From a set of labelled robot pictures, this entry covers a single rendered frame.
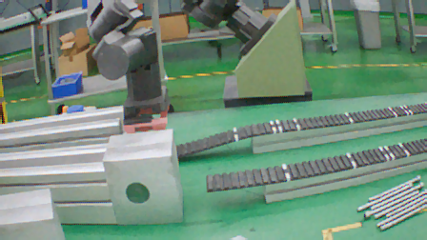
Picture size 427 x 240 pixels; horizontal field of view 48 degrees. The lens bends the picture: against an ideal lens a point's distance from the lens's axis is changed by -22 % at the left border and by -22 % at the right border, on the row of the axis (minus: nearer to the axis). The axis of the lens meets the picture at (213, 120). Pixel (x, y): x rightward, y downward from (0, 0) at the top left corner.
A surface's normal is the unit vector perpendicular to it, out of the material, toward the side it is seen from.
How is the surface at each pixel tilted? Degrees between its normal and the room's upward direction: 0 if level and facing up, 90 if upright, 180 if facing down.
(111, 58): 89
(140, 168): 90
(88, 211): 90
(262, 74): 90
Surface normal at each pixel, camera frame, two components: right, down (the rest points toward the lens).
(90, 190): 0.04, 0.29
